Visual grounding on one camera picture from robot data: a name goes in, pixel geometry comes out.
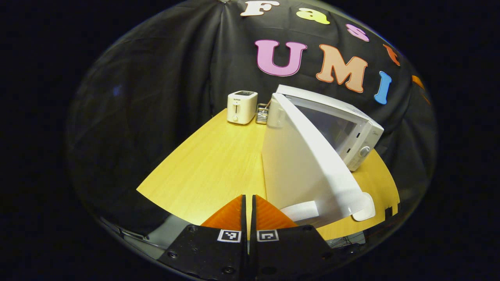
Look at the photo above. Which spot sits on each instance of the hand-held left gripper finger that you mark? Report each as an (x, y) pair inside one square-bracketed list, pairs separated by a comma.
[(253, 218), (244, 218)]

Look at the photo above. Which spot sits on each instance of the white microwave oven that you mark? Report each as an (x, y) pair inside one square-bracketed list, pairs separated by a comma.
[(297, 168)]

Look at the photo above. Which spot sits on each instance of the white toaster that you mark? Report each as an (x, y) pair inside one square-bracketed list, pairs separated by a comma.
[(241, 109)]

